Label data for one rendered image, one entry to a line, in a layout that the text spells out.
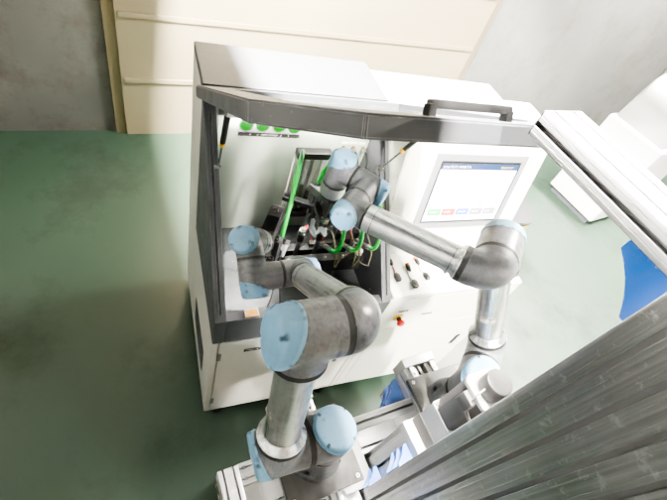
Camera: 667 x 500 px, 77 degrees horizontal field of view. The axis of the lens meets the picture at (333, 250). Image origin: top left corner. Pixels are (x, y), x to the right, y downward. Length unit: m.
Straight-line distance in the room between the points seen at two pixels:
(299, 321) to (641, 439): 0.49
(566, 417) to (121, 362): 2.18
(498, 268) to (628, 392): 0.51
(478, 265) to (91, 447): 1.93
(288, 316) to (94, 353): 1.94
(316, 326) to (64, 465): 1.83
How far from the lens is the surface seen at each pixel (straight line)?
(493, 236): 1.15
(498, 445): 0.85
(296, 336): 0.72
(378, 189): 1.19
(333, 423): 1.11
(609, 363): 0.68
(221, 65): 1.66
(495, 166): 1.90
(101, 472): 2.37
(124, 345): 2.58
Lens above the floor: 2.28
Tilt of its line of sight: 47 degrees down
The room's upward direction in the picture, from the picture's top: 23 degrees clockwise
